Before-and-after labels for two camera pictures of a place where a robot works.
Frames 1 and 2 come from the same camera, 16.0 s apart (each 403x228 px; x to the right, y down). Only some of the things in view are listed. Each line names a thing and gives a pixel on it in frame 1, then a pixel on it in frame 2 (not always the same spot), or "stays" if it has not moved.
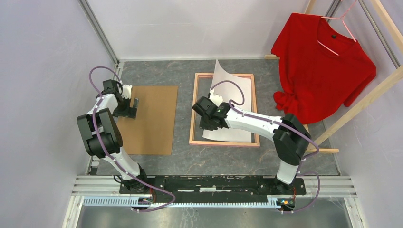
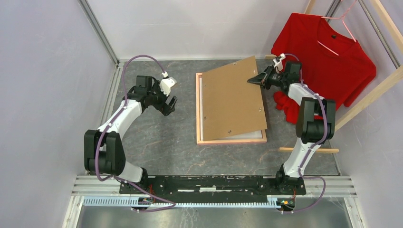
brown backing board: x=151 y=131 → x=232 y=105
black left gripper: x=129 y=112 → x=164 y=108
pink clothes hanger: x=343 y=19 stays
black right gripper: x=204 y=125 → x=263 y=78
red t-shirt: x=319 y=68 stays
